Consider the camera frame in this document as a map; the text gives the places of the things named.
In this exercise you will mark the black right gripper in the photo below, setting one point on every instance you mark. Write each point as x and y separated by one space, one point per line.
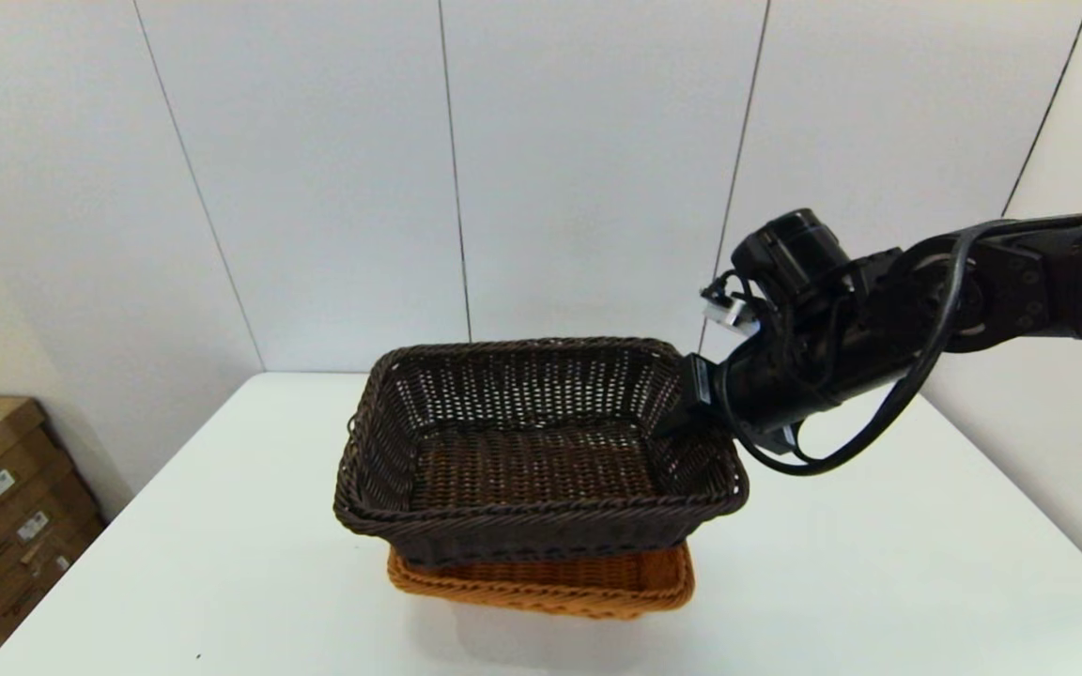
776 390

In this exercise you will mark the dark brown wicker basket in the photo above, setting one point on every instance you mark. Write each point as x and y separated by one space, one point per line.
522 469

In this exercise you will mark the orange wicker basket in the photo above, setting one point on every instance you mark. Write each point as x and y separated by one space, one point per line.
550 587

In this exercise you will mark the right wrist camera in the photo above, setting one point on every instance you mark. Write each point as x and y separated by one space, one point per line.
731 314

